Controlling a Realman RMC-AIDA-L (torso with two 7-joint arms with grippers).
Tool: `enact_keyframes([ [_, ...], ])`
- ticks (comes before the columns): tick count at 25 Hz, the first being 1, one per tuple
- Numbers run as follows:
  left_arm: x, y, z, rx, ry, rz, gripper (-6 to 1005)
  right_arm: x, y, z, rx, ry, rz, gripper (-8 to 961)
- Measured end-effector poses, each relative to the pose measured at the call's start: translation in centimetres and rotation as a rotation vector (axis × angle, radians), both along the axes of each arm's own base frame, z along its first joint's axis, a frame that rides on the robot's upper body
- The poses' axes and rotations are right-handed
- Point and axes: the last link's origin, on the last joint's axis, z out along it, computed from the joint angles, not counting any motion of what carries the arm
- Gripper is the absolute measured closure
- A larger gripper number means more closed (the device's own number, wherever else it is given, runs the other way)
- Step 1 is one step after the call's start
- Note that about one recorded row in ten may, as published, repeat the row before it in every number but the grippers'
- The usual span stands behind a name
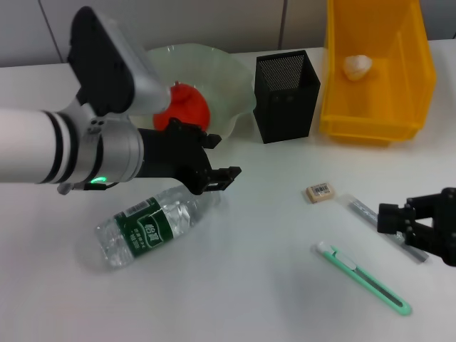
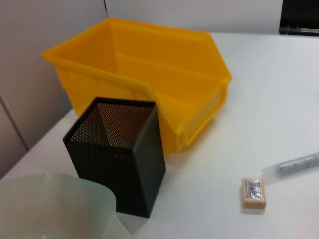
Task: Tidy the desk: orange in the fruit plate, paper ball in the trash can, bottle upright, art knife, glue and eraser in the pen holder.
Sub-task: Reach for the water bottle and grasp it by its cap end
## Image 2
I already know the black mesh pen holder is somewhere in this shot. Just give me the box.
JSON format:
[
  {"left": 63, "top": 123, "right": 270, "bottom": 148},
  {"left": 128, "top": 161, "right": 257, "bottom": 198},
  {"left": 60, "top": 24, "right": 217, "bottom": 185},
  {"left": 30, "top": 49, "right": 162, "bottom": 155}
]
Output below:
[{"left": 62, "top": 96, "right": 167, "bottom": 220}]

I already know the beige barcode eraser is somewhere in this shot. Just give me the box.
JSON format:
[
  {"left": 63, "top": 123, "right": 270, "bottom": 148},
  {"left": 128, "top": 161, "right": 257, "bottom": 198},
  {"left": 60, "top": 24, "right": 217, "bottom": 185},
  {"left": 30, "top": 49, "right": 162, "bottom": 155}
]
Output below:
[{"left": 241, "top": 176, "right": 268, "bottom": 210}]

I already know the green wavy glass fruit bowl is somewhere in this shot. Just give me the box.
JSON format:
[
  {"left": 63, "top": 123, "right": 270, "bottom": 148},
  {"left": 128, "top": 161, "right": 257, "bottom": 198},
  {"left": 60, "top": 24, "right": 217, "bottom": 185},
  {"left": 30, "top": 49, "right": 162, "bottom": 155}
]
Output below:
[{"left": 0, "top": 172, "right": 133, "bottom": 239}]

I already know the grey marker pen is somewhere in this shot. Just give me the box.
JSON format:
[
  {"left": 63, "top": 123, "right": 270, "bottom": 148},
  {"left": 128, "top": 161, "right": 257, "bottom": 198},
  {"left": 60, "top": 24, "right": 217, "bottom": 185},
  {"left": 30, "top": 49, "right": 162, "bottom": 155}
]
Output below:
[{"left": 261, "top": 151, "right": 319, "bottom": 185}]

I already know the yellow plastic bin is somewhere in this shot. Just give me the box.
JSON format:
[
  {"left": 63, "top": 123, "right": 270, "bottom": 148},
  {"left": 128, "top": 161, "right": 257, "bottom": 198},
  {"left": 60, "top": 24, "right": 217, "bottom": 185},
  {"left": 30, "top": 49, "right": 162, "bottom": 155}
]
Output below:
[{"left": 41, "top": 17, "right": 233, "bottom": 153}]

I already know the black background furniture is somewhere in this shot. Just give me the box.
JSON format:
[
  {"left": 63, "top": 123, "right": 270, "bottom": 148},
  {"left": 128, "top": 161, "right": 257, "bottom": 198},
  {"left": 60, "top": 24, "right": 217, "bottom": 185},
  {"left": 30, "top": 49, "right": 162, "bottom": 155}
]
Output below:
[{"left": 278, "top": 0, "right": 319, "bottom": 37}]

